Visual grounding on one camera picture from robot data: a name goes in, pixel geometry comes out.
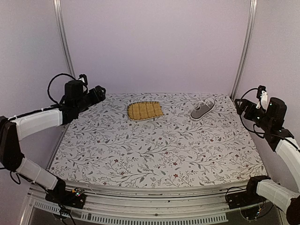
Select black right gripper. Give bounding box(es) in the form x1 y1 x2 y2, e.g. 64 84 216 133
235 99 273 131

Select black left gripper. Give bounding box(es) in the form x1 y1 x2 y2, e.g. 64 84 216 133
75 85 106 113

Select grey canvas sneaker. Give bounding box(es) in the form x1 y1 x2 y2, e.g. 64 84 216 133
190 97 215 120

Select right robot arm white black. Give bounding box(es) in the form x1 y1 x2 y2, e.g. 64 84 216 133
234 97 300 225

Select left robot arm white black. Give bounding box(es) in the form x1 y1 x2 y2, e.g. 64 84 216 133
0 80 106 203

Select woven bamboo tray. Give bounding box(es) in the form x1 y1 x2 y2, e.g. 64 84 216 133
127 101 164 121

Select floral patterned table mat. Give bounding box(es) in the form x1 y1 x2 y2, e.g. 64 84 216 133
50 93 267 188

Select right black camera cable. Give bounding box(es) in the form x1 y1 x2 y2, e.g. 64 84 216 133
234 88 265 139

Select black camera cable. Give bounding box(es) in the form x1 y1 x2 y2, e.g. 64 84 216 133
234 88 265 139
47 73 78 106

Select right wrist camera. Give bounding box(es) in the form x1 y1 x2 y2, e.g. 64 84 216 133
256 85 268 110

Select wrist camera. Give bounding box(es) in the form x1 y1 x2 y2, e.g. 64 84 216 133
79 74 88 85
256 85 268 110

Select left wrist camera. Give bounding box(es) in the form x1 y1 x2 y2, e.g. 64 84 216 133
79 74 88 85

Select left black camera cable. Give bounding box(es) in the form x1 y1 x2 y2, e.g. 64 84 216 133
47 73 78 106

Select right aluminium frame post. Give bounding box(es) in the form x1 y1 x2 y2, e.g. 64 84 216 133
230 0 257 100

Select aluminium frame post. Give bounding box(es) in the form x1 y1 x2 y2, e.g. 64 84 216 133
53 0 75 77
230 0 257 100

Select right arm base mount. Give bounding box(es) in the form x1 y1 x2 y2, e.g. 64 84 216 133
225 187 266 209

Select left aluminium frame post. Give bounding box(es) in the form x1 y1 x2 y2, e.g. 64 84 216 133
53 0 75 77

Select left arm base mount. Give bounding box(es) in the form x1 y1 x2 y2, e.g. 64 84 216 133
45 188 87 209

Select front aluminium rail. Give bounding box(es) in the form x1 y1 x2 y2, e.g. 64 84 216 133
21 181 287 225

